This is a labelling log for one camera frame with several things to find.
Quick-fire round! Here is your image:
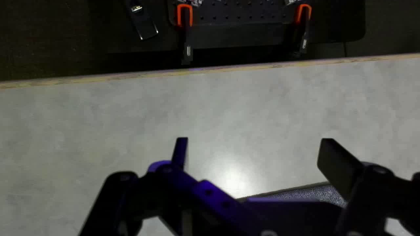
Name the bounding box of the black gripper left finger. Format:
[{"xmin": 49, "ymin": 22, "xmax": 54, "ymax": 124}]
[{"xmin": 78, "ymin": 137, "xmax": 264, "ymax": 236}]

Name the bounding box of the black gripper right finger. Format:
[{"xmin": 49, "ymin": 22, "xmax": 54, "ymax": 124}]
[{"xmin": 317, "ymin": 138, "xmax": 420, "ymax": 236}]

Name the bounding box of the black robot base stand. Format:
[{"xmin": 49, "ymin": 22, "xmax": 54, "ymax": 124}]
[{"xmin": 90, "ymin": 0, "xmax": 366, "ymax": 68}]

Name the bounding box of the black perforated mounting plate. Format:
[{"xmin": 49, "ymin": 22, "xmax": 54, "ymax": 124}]
[{"xmin": 168, "ymin": 0, "xmax": 317, "ymax": 50}]

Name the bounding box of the metal bracket clamp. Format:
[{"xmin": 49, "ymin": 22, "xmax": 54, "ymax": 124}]
[{"xmin": 124, "ymin": 0, "xmax": 162, "ymax": 43}]

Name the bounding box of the orange handled bar clamp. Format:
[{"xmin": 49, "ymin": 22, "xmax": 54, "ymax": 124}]
[
  {"xmin": 176, "ymin": 3, "xmax": 196, "ymax": 66},
  {"xmin": 290, "ymin": 3, "xmax": 314, "ymax": 58}
]

